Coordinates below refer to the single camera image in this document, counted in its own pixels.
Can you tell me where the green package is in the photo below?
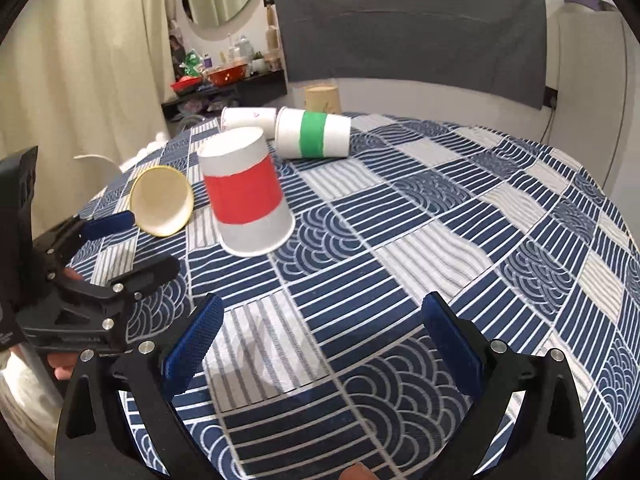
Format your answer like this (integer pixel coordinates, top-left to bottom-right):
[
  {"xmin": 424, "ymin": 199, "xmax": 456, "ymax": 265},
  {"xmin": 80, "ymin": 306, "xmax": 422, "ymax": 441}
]
[{"xmin": 181, "ymin": 51, "xmax": 205, "ymax": 80}]

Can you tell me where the red banded paper cup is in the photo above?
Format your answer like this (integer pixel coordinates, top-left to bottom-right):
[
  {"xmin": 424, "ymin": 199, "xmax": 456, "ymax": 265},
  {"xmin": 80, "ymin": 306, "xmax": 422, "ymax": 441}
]
[{"xmin": 196, "ymin": 126, "xmax": 296, "ymax": 257}]

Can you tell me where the beige bottle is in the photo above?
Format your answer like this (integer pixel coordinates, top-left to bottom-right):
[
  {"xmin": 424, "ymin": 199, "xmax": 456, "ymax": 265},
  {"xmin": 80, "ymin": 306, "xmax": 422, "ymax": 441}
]
[{"xmin": 265, "ymin": 5, "xmax": 280, "ymax": 56}]

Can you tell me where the black shelf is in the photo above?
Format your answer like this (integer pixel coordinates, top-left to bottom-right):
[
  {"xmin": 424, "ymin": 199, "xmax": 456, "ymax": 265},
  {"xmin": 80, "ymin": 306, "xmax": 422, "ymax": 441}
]
[{"xmin": 161, "ymin": 69, "xmax": 289, "ymax": 122}]

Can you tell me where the blue white patterned tablecloth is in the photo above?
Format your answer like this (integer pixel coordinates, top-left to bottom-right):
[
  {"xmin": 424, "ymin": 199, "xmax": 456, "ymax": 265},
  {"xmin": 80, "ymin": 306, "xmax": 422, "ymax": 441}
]
[{"xmin": 65, "ymin": 110, "xmax": 640, "ymax": 480}]

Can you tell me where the green banded paper cup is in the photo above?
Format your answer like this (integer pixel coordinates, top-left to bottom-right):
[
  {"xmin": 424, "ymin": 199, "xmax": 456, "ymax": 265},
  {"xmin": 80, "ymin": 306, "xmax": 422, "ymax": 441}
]
[{"xmin": 274, "ymin": 106, "xmax": 352, "ymax": 161}]

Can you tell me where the white chair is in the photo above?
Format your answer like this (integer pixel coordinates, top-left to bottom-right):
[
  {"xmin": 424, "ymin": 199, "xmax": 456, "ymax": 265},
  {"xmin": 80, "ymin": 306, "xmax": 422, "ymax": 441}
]
[{"xmin": 73, "ymin": 154, "xmax": 122, "ymax": 176}]

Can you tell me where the white printed paper cup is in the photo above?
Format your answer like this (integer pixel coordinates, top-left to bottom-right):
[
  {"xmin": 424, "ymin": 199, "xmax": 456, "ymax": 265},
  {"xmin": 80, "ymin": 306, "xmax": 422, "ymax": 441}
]
[{"xmin": 220, "ymin": 106, "xmax": 278, "ymax": 140}]

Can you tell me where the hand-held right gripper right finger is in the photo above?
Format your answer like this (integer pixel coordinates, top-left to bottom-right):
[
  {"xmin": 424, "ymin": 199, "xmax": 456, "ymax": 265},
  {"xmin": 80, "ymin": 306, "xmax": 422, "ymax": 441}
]
[{"xmin": 421, "ymin": 291, "xmax": 587, "ymax": 480}]

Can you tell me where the white cabinet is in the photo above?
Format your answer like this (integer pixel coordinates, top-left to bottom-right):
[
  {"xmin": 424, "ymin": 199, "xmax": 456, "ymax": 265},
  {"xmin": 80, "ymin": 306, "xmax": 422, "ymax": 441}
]
[{"xmin": 545, "ymin": 7, "xmax": 640, "ymax": 196}]

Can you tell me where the brown kraft paper cup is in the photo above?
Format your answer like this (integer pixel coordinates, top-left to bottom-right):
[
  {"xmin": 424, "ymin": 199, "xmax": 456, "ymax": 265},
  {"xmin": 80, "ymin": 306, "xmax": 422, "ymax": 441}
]
[{"xmin": 303, "ymin": 83, "xmax": 342, "ymax": 115}]

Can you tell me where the cream curtain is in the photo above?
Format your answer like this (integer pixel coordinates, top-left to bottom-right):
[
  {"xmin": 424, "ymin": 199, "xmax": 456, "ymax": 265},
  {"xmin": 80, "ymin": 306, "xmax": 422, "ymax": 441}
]
[{"xmin": 0, "ymin": 0, "xmax": 176, "ymax": 196}]

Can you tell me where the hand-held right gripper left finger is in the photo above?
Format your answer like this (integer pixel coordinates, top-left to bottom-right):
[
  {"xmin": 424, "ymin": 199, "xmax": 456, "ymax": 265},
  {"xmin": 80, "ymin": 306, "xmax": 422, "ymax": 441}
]
[{"xmin": 54, "ymin": 292, "xmax": 226, "ymax": 480}]

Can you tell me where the red bowl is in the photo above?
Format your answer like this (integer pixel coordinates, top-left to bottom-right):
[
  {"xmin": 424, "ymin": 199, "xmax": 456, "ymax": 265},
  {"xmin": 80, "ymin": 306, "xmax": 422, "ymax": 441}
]
[{"xmin": 205, "ymin": 61, "xmax": 249, "ymax": 87}]

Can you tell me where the cream paper cup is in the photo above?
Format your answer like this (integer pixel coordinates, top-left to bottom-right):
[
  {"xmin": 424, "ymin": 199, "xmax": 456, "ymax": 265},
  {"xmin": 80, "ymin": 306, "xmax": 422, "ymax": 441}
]
[{"xmin": 129, "ymin": 165, "xmax": 195, "ymax": 237}]

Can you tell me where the person's left hand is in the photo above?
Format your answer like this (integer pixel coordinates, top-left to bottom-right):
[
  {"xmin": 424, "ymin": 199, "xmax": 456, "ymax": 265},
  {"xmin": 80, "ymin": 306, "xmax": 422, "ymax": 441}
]
[{"xmin": 47, "ymin": 352, "xmax": 83, "ymax": 382}]

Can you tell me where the grey chair back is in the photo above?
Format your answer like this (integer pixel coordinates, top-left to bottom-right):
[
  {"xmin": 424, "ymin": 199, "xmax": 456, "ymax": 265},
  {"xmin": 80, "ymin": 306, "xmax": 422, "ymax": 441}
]
[{"xmin": 270, "ymin": 0, "xmax": 547, "ymax": 109}]

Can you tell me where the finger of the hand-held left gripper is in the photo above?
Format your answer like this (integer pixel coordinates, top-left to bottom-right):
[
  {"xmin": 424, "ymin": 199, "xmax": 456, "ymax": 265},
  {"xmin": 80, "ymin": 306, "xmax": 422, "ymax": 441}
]
[
  {"xmin": 56, "ymin": 255, "xmax": 181, "ymax": 312},
  {"xmin": 32, "ymin": 210, "xmax": 136, "ymax": 282}
]

